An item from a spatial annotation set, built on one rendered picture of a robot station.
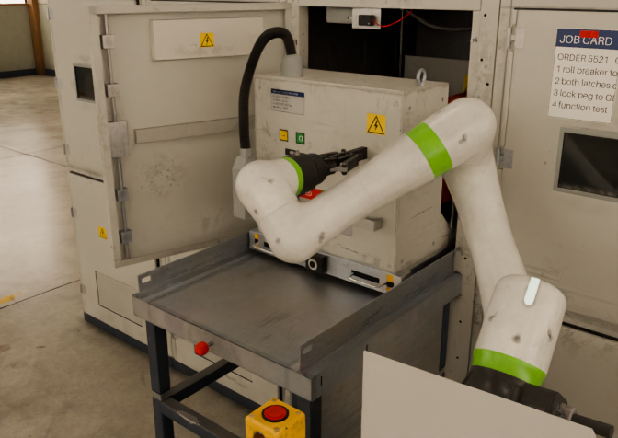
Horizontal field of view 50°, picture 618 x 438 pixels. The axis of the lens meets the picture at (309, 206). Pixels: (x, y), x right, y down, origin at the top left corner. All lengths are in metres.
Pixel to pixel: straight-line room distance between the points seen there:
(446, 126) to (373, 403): 0.56
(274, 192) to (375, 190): 0.20
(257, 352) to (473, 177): 0.62
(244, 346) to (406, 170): 0.56
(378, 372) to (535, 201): 0.79
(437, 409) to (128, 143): 1.20
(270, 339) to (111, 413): 1.41
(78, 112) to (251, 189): 1.85
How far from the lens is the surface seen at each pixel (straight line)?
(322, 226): 1.33
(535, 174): 1.75
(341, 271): 1.82
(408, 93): 1.62
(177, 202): 2.08
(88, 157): 3.13
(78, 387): 3.09
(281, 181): 1.37
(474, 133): 1.38
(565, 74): 1.69
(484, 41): 1.79
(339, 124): 1.72
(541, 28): 1.71
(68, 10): 3.07
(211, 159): 2.09
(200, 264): 1.93
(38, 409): 3.01
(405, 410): 1.16
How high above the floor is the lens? 1.63
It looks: 19 degrees down
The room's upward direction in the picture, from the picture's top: straight up
